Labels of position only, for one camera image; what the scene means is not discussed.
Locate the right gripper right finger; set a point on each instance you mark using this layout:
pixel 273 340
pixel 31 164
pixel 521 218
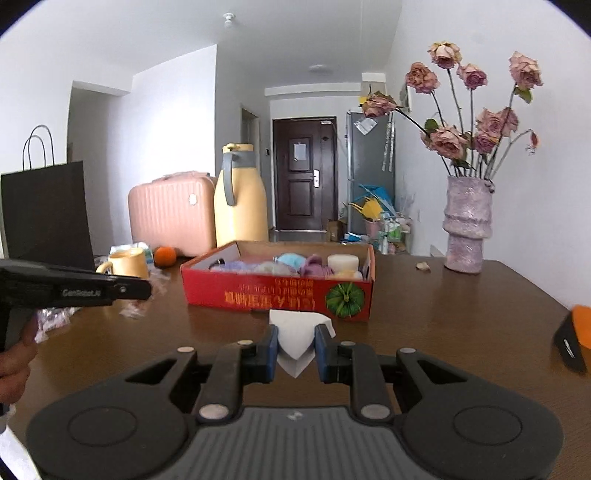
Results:
pixel 327 356

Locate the dried petal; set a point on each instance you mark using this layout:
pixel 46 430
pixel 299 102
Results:
pixel 423 267

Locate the yellow ceramic mug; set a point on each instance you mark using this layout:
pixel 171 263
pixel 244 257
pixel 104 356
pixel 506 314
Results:
pixel 130 262

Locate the orange black stand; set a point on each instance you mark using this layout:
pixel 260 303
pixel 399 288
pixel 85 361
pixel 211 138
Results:
pixel 572 339

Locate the dried pink roses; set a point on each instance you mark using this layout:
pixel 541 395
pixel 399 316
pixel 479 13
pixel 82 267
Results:
pixel 477 145

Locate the pink mini suitcase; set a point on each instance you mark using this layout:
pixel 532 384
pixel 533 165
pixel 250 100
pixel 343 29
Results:
pixel 174 211

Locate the light blue fluffy ball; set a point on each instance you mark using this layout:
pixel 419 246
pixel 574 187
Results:
pixel 293 260

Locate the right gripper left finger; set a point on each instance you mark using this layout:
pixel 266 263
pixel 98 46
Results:
pixel 264 363

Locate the red cardboard box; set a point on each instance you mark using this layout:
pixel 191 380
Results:
pixel 207 281

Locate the orange fruit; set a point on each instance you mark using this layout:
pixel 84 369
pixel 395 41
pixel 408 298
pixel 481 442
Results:
pixel 164 257

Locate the grey refrigerator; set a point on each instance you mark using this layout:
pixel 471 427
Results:
pixel 370 150

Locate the pink textured vase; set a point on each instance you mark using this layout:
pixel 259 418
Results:
pixel 468 222

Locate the small cardboard box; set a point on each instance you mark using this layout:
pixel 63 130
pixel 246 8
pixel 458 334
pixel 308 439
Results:
pixel 334 231

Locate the purple knit towel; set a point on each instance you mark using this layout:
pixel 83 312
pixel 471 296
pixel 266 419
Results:
pixel 237 266

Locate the yellow blue toy pile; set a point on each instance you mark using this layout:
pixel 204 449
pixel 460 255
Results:
pixel 374 204

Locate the wire storage cart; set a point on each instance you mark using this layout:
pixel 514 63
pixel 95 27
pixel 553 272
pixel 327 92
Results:
pixel 394 234

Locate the white yellow plush toy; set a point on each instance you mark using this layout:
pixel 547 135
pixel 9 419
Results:
pixel 345 266

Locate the black paper bag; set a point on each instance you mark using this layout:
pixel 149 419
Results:
pixel 44 212

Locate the white paper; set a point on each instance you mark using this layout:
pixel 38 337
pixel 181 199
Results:
pixel 297 338

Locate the dark brown door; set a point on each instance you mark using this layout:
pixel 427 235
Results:
pixel 306 172

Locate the person left hand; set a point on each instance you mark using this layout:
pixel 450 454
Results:
pixel 15 364

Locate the yellow thermos jug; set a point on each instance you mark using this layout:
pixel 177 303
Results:
pixel 240 208

